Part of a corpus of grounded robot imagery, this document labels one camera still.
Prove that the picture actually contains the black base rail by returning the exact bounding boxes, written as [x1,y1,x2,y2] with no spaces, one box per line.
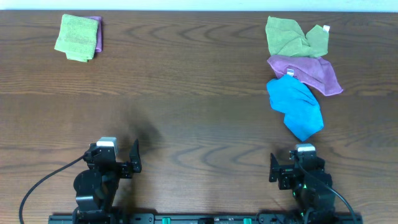
[48,212,364,224]

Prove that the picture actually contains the folded purple cloth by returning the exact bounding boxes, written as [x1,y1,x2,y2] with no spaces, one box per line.
[88,16,103,53]

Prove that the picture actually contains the blue microfiber cloth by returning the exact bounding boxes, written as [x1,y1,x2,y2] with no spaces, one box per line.
[266,75,324,141]

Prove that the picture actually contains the crumpled purple cloth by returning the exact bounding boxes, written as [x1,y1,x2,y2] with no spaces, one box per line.
[267,55,343,96]

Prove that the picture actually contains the crumpled green cloth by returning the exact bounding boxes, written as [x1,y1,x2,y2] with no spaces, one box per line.
[265,16,329,58]

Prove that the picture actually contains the folded green cloth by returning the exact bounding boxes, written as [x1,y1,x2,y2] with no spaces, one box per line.
[54,14,100,62]

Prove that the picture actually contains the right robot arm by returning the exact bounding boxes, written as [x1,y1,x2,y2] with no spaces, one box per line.
[269,149,335,223]

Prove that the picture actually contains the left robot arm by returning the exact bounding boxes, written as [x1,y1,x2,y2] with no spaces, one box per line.
[72,137,142,223]

